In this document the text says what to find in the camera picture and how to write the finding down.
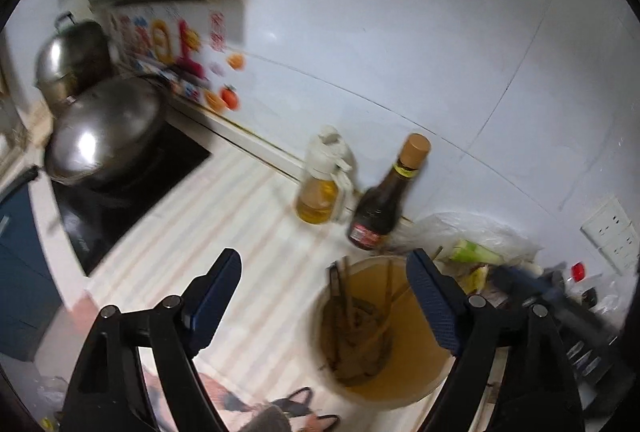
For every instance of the thin clear plastic bag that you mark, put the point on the thin clear plastic bag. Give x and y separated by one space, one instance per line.
480 229

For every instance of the striped cat print tablecloth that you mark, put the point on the striped cat print tablecloth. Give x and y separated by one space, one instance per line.
260 222

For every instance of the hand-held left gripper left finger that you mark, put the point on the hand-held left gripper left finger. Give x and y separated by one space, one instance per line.
215 299

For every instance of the steel wok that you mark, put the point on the steel wok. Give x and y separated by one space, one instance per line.
105 131

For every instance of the dark sauce bottle brown cap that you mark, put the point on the dark sauce bottle brown cap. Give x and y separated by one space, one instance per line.
380 207

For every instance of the green vegetable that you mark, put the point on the green vegetable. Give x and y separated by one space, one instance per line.
472 253

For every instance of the set of chopsticks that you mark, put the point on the set of chopsticks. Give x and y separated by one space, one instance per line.
350 317

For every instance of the blue cabinet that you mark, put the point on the blue cabinet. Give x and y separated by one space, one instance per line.
22 272

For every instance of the colourful wall stickers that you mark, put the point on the colourful wall stickers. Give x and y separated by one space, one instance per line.
170 46

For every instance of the black induction cooktop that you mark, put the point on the black induction cooktop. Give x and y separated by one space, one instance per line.
125 212

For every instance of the steel pot with lid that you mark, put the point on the steel pot with lid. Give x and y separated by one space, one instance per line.
70 56

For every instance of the beige ribbed utensil holder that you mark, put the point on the beige ribbed utensil holder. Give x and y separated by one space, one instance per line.
400 377

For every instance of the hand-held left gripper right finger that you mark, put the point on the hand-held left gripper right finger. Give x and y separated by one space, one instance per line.
435 307

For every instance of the clear oil dispenser bottle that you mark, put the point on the clear oil dispenser bottle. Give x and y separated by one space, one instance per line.
320 182

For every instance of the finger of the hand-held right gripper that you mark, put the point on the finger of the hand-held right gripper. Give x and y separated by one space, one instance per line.
525 283

